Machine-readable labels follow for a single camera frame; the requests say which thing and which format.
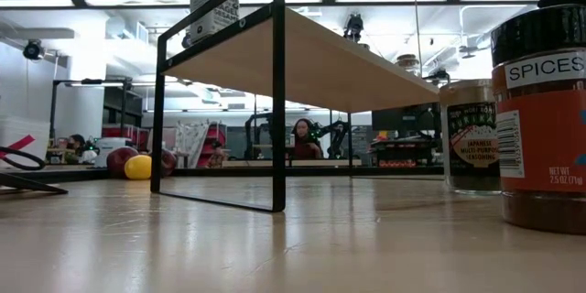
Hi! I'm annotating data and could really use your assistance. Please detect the black-lid orange spice jar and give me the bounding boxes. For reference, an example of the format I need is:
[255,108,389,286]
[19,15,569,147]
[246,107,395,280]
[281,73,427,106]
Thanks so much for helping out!
[490,3,586,235]

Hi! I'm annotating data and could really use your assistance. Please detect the tan-lid furikake seasoning jar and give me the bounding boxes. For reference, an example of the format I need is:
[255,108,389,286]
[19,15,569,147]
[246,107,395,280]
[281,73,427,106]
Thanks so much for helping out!
[438,78,503,196]

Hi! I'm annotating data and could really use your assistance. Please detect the white patterned board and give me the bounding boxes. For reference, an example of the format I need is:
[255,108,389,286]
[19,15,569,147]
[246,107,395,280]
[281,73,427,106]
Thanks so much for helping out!
[173,121,211,166]

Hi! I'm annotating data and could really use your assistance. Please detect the red storage rack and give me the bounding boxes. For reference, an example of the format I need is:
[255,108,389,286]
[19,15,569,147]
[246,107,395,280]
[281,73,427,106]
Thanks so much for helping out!
[196,122,229,169]

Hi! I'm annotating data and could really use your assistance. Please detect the red storage bins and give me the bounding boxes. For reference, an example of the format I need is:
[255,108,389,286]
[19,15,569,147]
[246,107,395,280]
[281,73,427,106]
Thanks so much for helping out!
[101,124,150,147]

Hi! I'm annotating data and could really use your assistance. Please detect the white bucket black label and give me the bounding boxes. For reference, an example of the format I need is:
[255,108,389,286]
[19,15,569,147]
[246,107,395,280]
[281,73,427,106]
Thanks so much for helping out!
[93,136,134,168]

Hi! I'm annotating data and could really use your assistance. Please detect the person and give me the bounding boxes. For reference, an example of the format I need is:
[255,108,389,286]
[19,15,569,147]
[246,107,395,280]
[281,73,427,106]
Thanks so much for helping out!
[290,117,324,160]
[63,133,96,166]

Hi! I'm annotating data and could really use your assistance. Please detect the dark red apple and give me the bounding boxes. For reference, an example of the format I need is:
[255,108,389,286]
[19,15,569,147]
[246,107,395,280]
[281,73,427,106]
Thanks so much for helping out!
[159,148,179,178]

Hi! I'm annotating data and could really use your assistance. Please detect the yellow lemon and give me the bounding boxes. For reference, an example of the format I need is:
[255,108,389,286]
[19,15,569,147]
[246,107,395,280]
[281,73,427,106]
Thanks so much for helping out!
[124,154,153,181]

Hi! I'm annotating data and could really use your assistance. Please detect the black monitor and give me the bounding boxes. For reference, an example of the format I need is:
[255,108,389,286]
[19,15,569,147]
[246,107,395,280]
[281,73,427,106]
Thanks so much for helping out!
[371,103,443,132]

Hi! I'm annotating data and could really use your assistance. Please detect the black metal rig frame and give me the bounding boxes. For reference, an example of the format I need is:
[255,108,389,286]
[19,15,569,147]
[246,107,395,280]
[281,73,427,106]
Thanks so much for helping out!
[49,77,134,152]

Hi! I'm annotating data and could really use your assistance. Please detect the black ceiling camera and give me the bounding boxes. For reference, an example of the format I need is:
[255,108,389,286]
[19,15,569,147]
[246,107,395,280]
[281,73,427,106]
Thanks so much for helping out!
[22,39,46,61]
[343,12,366,43]

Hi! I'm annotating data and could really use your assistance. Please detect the black aluminium table frame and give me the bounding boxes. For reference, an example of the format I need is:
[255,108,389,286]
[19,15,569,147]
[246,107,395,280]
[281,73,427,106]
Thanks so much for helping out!
[0,164,459,196]

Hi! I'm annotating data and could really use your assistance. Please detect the black cable loop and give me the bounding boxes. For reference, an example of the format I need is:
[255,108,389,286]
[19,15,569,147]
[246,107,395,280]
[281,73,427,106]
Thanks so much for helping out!
[0,146,46,173]

